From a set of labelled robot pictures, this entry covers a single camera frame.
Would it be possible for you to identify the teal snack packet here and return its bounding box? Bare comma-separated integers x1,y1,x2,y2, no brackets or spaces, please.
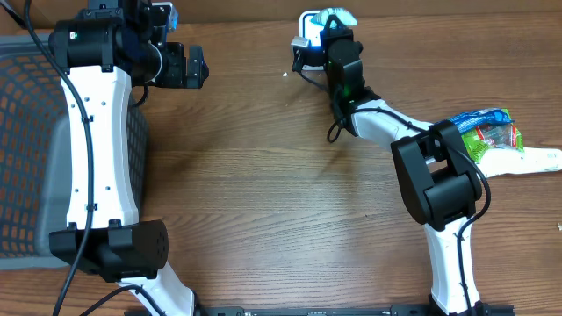
311,7,357,28

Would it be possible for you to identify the blue snack packet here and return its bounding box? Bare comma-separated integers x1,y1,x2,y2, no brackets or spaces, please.
448,108,514,134

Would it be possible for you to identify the green snack bag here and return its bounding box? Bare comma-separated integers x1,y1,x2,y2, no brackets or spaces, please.
461,122,523,162

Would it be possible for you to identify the white cosmetic tube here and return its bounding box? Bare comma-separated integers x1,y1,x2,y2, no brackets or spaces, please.
477,147,561,178

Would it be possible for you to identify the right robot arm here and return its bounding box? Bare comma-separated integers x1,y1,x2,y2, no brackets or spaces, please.
320,15,491,315

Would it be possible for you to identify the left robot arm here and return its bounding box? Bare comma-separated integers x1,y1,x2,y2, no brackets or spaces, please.
49,1,208,315

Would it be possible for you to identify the white barcode scanner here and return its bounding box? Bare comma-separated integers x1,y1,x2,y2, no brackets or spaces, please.
299,10,323,50

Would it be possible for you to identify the grey plastic shopping basket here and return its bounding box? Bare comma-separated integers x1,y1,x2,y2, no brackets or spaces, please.
1,36,148,270

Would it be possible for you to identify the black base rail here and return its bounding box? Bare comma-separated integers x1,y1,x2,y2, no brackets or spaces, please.
192,302,515,316

